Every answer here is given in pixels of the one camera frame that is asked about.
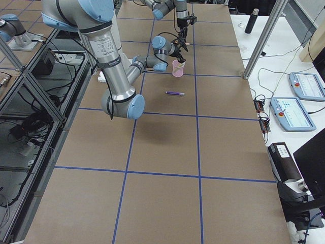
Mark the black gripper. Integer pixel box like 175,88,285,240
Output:
177,17,188,52
171,43,186,64

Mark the purple highlighter pen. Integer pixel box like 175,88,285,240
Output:
165,91,185,96

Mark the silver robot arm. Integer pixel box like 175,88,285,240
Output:
42,1,189,119
133,1,196,57

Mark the pink mesh pen holder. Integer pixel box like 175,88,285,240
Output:
172,60,184,77

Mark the black water bottle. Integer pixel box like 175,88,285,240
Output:
244,8,259,34

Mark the small electronics board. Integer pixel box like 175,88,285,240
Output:
253,100,265,112

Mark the near blue teach pendant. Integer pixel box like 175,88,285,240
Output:
271,97,316,132

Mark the blue teach pendant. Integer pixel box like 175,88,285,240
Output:
271,97,316,132
289,72,324,102

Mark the far blue teach pendant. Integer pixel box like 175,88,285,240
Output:
289,72,324,102

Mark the black box with label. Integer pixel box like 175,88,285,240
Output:
268,142,302,183

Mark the black computer monitor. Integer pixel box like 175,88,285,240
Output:
294,129,324,198

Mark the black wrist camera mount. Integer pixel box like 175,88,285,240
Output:
186,13,197,26

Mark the aluminium frame post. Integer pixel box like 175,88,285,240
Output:
243,0,288,80

